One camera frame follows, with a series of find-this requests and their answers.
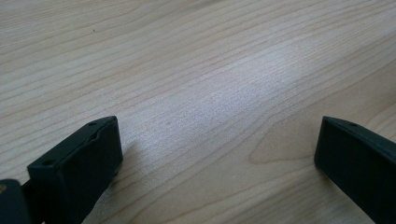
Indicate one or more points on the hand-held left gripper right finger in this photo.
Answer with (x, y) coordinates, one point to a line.
(361, 161)

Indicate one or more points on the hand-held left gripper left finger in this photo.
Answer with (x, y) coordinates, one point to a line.
(77, 161)

